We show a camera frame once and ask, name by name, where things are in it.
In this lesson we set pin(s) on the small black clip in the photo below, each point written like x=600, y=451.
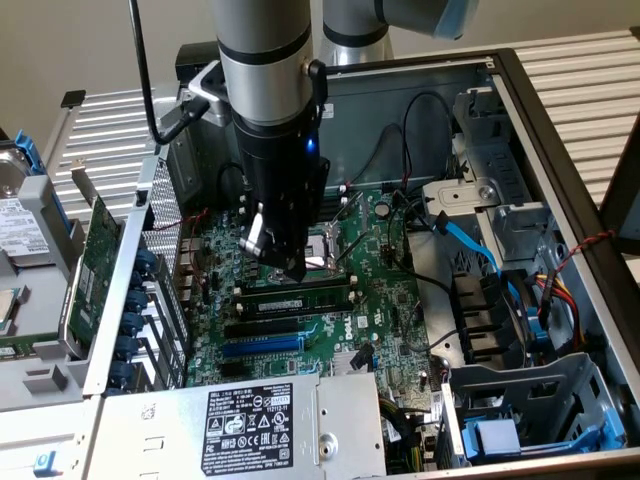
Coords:
x=73, y=98

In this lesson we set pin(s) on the blue disk bracket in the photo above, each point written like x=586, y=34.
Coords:
x=30, y=150

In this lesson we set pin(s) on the blue plastic disk caddy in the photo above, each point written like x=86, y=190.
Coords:
x=492, y=437

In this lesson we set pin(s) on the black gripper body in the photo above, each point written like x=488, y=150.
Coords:
x=280, y=165

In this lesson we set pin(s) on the black box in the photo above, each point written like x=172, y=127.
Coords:
x=190, y=60

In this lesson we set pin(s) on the white case sticker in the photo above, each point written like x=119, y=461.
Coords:
x=330, y=112

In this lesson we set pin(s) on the silver power supply unit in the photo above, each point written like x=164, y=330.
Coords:
x=165, y=430

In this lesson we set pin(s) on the black power supply label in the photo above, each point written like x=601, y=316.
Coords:
x=240, y=430

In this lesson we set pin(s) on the silver coin cell battery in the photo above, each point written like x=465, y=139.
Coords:
x=383, y=208

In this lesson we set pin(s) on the silver CPU chip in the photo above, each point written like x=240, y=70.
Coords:
x=7, y=310

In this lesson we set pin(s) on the grey metal disk bay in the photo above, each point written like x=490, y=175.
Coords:
x=550, y=395

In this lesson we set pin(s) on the small silver heatsink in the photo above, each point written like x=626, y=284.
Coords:
x=340, y=362

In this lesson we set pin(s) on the short black expansion slot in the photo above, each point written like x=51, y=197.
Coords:
x=232, y=370

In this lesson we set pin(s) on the long black expansion slot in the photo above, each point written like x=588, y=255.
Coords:
x=260, y=327

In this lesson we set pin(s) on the silver metal drive bay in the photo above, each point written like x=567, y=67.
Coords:
x=515, y=220

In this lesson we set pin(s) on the thin metal locking lever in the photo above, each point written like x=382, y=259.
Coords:
x=356, y=247

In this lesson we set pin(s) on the blue expansion slot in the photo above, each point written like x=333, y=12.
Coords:
x=260, y=346

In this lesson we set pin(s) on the blue square button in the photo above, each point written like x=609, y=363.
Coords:
x=45, y=463

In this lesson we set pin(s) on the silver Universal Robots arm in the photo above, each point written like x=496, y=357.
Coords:
x=265, y=30

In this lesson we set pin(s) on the silver socket cover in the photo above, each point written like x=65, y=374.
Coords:
x=364, y=210

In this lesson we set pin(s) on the dark panel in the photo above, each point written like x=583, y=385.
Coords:
x=625, y=200

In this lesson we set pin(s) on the green graphics card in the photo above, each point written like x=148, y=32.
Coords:
x=97, y=260

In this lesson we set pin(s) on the black board connector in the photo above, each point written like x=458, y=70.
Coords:
x=362, y=356

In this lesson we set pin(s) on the green RAM stick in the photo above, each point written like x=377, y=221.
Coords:
x=280, y=304
x=25, y=342

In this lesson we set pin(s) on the green Dell motherboard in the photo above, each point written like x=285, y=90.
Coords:
x=390, y=300

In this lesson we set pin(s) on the open grey PC case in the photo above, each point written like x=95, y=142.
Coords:
x=360, y=100

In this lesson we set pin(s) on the silver hard disk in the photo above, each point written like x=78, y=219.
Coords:
x=20, y=225

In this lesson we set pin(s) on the silver CPU socket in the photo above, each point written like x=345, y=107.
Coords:
x=322, y=250

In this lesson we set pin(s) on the blue card retention clip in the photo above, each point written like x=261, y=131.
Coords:
x=132, y=322
x=146, y=260
x=128, y=346
x=136, y=300
x=121, y=373
x=137, y=279

